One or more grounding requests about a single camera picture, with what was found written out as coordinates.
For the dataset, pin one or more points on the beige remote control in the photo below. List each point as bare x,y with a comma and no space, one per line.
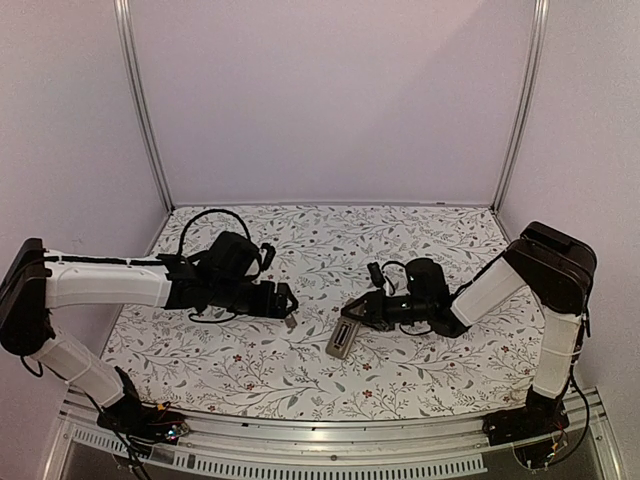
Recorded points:
342,338

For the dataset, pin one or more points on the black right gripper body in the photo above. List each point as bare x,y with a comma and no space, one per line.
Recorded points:
373,306

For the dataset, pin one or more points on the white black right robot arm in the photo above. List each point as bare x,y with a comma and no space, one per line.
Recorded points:
556,268

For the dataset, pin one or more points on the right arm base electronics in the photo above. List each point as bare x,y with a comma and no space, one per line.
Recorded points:
539,429

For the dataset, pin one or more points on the aluminium front rail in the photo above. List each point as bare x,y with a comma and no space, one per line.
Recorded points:
229,447

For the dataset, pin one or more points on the aluminium frame post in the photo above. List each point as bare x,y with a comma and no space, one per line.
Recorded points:
517,133
124,23

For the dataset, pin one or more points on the right aluminium frame post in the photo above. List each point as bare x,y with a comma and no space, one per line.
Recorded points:
517,133

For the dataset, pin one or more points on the beige battery cover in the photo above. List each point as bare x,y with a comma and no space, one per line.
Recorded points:
290,321

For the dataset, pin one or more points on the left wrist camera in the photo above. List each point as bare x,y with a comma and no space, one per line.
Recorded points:
268,256

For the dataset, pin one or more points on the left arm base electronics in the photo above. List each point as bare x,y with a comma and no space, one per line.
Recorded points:
138,426

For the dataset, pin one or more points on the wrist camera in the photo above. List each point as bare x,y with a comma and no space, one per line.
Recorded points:
268,256
377,277

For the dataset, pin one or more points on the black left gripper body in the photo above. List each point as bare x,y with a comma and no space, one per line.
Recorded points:
230,297

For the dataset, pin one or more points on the left aluminium frame post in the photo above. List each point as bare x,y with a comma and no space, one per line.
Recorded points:
124,23

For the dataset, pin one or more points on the floral patterned table mat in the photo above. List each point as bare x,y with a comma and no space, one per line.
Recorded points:
261,368

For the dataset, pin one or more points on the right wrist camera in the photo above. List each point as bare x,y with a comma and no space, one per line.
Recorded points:
377,277

